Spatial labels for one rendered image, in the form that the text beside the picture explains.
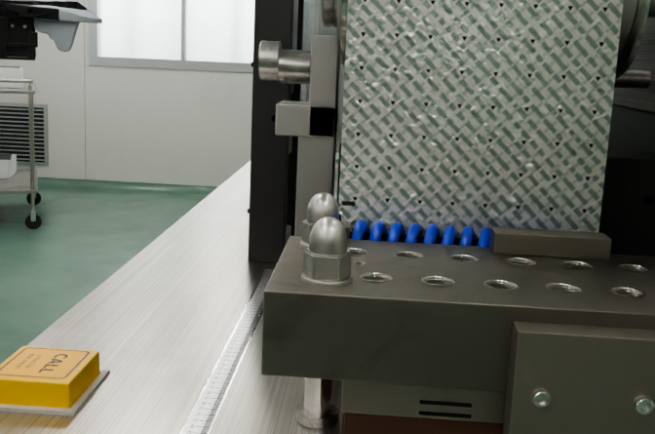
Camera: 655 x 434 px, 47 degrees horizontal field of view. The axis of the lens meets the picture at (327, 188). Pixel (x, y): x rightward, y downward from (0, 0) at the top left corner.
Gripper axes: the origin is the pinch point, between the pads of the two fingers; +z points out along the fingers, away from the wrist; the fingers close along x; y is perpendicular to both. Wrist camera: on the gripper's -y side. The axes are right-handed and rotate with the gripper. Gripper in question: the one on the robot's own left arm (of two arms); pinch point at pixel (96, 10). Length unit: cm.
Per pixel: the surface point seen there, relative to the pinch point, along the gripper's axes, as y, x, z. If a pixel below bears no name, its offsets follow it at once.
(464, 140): 3, 64, 22
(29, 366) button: 23, 59, -14
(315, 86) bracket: 1, 50, 14
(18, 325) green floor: 152, -196, -1
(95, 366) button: 25, 58, -8
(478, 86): -2, 63, 23
